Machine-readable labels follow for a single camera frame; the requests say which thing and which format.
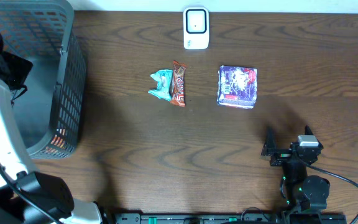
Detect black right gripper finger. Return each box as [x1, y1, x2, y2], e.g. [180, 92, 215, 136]
[305, 126, 323, 149]
[261, 127, 275, 156]

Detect red orange snack bar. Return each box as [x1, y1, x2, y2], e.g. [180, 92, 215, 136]
[170, 60, 186, 107]

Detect teal snack wrapper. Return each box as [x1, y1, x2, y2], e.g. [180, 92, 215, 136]
[148, 69, 173, 101]

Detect grey plastic basket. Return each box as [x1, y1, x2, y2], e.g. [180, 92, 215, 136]
[0, 0, 86, 159]

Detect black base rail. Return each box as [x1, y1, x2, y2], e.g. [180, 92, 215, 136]
[114, 212, 347, 224]

